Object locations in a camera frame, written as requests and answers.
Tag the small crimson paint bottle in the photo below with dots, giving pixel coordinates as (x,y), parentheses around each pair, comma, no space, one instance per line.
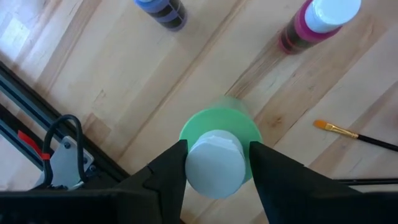
(311,28)

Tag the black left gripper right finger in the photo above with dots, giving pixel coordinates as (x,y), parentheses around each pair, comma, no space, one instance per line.
(295,193)

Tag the silver angle bracket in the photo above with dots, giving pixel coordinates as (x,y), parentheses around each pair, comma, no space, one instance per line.
(66,161)

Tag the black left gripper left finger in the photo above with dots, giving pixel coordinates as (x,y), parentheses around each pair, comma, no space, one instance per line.
(140,199)

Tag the red tape strip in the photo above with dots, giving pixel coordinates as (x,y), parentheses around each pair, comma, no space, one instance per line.
(26,140)

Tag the large green paint bottle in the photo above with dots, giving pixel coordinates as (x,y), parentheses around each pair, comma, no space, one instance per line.
(217,118)

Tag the small purple paint bottle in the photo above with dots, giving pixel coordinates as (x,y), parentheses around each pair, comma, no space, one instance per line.
(168,15)

